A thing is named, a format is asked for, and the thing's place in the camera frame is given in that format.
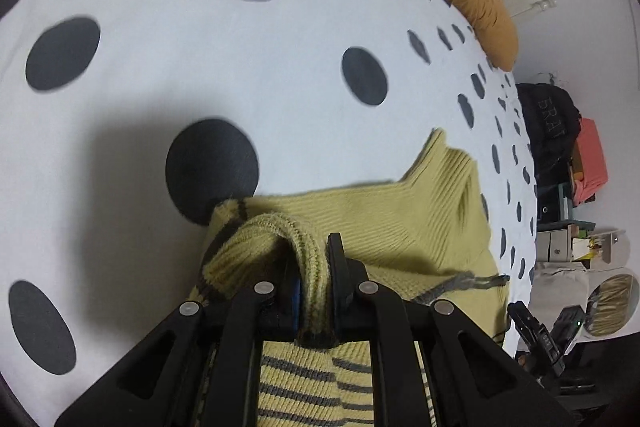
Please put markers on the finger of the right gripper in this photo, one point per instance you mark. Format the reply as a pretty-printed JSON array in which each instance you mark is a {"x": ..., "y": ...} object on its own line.
[{"x": 534, "y": 334}]

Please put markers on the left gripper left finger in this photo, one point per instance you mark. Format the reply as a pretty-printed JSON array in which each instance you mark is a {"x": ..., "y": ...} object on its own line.
[{"x": 285, "y": 312}]

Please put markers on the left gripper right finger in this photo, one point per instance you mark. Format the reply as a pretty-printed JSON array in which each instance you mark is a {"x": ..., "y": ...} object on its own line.
[{"x": 348, "y": 311}]

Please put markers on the white chair with cloth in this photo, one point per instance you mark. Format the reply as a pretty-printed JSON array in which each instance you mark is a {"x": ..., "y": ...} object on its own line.
[{"x": 557, "y": 286}]

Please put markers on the round mirror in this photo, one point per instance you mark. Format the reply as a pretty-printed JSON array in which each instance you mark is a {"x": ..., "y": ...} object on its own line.
[{"x": 610, "y": 305}]

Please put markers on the white drawer cabinet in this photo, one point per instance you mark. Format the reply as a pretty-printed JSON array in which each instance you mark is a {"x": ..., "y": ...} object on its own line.
[{"x": 581, "y": 242}]

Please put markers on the coral pink clothing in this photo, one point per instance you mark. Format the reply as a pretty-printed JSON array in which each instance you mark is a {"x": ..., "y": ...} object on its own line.
[{"x": 588, "y": 165}]

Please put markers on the black backpack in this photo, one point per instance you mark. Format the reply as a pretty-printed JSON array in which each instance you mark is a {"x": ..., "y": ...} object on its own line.
[{"x": 552, "y": 122}]

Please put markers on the white polka dot duvet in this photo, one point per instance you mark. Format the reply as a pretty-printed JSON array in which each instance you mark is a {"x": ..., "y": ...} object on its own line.
[{"x": 124, "y": 121}]

